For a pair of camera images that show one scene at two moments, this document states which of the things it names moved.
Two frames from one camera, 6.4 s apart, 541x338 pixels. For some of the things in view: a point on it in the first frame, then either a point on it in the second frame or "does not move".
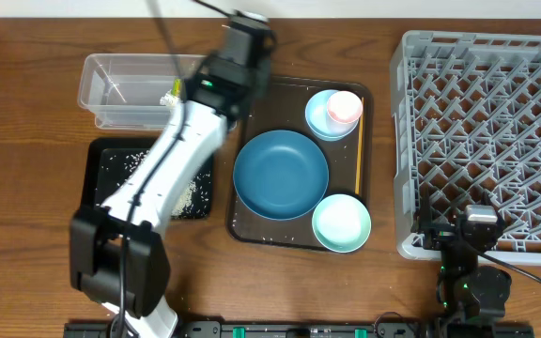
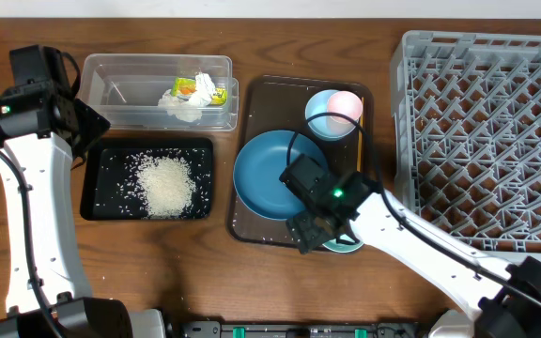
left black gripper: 257,76 -> 90,124
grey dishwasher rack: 486,116 does not move
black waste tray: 110,161 does not move
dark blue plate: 281,175 does not move
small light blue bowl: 319,121 does not move
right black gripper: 440,233 -> 306,233
